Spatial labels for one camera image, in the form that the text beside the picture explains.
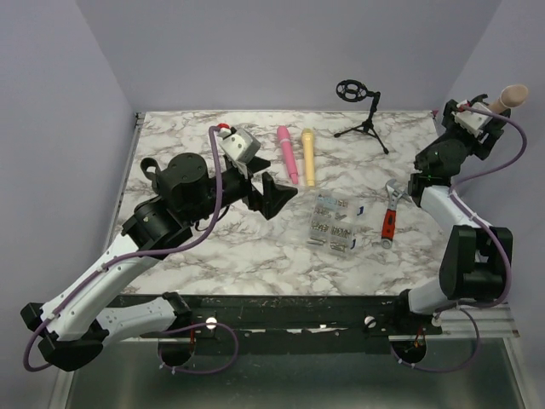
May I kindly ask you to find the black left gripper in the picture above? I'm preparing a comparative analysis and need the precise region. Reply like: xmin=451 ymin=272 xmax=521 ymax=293
xmin=185 ymin=156 xmax=297 ymax=225

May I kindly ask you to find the yellow toy microphone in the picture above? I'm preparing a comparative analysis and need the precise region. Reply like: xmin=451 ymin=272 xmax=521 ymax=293
xmin=301 ymin=129 xmax=316 ymax=187

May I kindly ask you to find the beige pink toy microphone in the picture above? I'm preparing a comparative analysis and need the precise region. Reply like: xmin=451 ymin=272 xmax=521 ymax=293
xmin=488 ymin=84 xmax=529 ymax=114

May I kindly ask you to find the black round-base microphone stand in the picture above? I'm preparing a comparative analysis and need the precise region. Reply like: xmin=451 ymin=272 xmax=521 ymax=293
xmin=140 ymin=157 xmax=162 ymax=193

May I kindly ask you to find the black tripod stand shock mount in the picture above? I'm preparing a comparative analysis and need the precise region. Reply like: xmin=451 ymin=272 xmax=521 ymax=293
xmin=333 ymin=78 xmax=391 ymax=155

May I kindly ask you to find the black stand with shock mount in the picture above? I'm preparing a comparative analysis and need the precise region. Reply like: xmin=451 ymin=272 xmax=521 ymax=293
xmin=455 ymin=94 xmax=509 ymax=139

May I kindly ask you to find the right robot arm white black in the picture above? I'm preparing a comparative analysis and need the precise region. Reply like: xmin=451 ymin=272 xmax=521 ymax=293
xmin=391 ymin=95 xmax=513 ymax=334

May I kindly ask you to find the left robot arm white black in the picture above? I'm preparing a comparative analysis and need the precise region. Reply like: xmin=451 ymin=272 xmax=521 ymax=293
xmin=20 ymin=153 xmax=298 ymax=372

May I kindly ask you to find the clear plastic screw box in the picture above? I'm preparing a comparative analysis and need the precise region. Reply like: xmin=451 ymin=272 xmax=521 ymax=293
xmin=306 ymin=190 xmax=364 ymax=257

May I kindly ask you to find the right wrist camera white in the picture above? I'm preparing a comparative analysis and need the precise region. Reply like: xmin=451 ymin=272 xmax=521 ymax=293
xmin=452 ymin=101 xmax=491 ymax=137

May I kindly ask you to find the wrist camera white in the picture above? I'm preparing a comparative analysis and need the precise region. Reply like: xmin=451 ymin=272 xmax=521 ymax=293
xmin=218 ymin=124 xmax=261 ymax=173
xmin=452 ymin=101 xmax=491 ymax=137

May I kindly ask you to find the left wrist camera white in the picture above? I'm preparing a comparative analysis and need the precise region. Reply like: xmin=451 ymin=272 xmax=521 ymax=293
xmin=218 ymin=124 xmax=261 ymax=173

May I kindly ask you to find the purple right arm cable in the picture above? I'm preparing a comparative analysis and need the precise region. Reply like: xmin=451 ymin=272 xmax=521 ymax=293
xmin=450 ymin=106 xmax=529 ymax=308

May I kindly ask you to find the orange handled adjustable wrench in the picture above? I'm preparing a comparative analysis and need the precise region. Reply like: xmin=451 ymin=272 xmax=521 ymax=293
xmin=381 ymin=179 xmax=411 ymax=249

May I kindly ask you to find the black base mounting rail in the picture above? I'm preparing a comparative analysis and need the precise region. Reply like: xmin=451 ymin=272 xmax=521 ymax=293
xmin=140 ymin=291 xmax=444 ymax=357

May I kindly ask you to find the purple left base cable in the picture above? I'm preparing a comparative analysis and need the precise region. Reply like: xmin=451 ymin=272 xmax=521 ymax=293
xmin=158 ymin=321 xmax=239 ymax=376

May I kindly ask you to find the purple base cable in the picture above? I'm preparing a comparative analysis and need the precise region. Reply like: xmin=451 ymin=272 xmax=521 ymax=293
xmin=158 ymin=321 xmax=239 ymax=376
xmin=389 ymin=307 xmax=481 ymax=374

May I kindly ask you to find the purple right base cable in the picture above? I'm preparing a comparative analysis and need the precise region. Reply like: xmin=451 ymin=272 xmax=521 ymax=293
xmin=389 ymin=307 xmax=481 ymax=374

